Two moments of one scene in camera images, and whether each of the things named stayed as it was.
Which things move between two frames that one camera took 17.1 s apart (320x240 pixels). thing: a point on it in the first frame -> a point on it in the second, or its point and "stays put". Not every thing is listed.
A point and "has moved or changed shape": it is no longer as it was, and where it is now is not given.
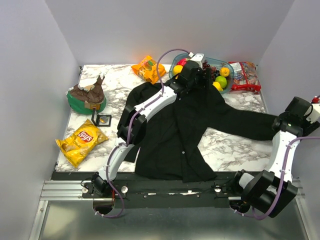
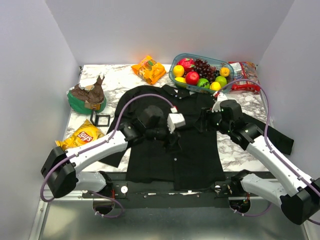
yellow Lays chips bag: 76,147 stays put
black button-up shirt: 171,148 has moved or changed shape
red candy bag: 245,77 stays put
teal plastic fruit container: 222,75 stays put
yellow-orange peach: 224,71 stays put
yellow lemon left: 177,69 stays put
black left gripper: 204,83 -> 173,145
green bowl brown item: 87,100 stays put
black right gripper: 307,124 -> 207,114
